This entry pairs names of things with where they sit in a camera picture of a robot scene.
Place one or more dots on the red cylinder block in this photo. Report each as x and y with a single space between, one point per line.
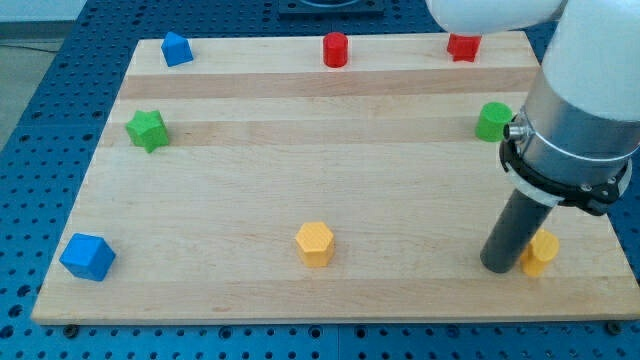
335 49

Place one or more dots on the light wooden board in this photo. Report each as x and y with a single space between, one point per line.
264 137

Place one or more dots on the blue pentagon block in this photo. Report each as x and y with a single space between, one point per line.
176 49

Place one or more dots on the green cylinder block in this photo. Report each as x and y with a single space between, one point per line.
492 118

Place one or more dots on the yellow cylinder block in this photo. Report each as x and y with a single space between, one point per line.
539 252

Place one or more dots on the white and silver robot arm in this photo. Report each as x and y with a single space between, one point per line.
572 141

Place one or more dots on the yellow hexagon block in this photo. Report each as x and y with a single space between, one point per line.
315 244

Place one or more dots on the blue cube block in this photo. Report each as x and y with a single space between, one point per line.
87 257

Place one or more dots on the red star block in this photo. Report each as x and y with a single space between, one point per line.
463 48

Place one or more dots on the dark grey cylindrical pointer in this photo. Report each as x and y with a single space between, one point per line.
518 222

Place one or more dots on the green star block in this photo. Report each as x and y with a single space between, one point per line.
147 130

